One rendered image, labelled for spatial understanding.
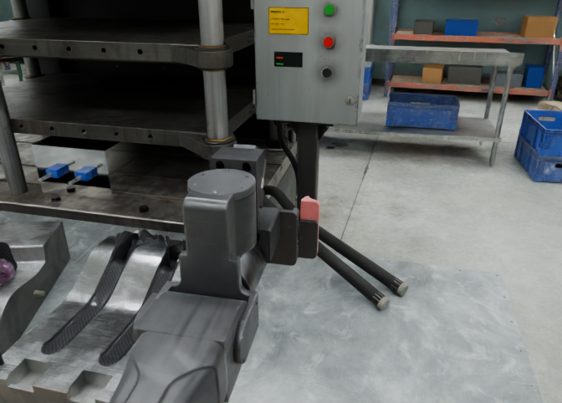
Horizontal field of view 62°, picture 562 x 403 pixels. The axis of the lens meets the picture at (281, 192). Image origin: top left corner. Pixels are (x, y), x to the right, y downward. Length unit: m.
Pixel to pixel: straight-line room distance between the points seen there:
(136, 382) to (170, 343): 0.04
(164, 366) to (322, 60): 1.09
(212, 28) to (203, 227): 0.93
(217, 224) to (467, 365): 0.71
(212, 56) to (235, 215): 0.89
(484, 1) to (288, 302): 6.33
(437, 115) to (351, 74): 2.99
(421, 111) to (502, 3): 3.15
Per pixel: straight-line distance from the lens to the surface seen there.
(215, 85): 1.28
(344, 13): 1.30
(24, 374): 0.92
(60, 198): 1.72
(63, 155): 1.67
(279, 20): 1.33
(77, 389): 0.85
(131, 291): 0.98
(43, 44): 1.60
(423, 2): 7.08
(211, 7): 1.25
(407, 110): 4.25
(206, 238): 0.37
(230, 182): 0.39
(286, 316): 1.03
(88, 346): 0.89
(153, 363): 0.33
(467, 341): 1.04
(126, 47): 1.45
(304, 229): 0.51
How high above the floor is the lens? 1.46
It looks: 25 degrees down
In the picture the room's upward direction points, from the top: straight up
